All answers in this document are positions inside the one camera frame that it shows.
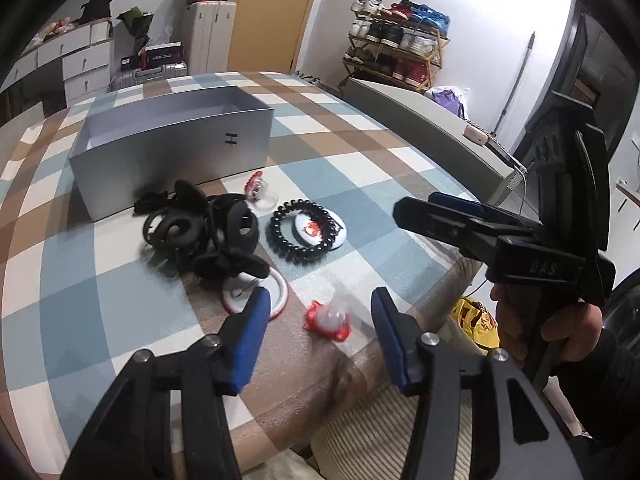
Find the silver suitcase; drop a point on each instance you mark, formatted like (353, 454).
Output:
(145, 77)

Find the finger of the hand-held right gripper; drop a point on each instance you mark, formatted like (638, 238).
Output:
(430, 220)
(460, 203)

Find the pile of snack packets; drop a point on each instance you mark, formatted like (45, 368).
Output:
(57, 30)

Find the rows of shoes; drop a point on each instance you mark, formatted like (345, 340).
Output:
(390, 32)

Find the dark flower bouquet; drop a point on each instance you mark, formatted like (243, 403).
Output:
(135, 22)

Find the person's right forearm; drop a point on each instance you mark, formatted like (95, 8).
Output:
(610, 410)

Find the purple bag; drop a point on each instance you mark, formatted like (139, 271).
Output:
(447, 100)

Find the grey mop pole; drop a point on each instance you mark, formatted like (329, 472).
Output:
(517, 80)

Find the black hair claw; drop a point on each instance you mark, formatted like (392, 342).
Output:
(227, 220)
(170, 230)
(235, 262)

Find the round white badge red print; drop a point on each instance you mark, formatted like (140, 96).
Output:
(340, 230)

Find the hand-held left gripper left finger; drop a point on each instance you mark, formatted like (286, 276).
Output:
(247, 345)

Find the small black box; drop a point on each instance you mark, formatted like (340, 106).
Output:
(129, 63)

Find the pink case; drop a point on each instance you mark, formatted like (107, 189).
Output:
(476, 134)

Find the flat black red box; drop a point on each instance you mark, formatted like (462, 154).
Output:
(162, 55)

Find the yellow bag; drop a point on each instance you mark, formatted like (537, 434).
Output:
(475, 320)

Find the wooden door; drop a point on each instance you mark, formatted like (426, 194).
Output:
(270, 20)

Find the wooden shoe rack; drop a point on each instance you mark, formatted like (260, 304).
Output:
(436, 62)

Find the grey cardboard box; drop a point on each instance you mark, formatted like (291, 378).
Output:
(165, 160)

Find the small black hair clip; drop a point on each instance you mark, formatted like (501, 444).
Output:
(150, 202)

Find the person's right hand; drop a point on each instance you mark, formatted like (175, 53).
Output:
(575, 332)

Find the white dresser with drawers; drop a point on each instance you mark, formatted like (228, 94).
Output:
(80, 65)

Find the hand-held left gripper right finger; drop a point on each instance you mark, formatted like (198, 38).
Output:
(392, 345)

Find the white suitcase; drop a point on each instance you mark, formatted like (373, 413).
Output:
(210, 40)

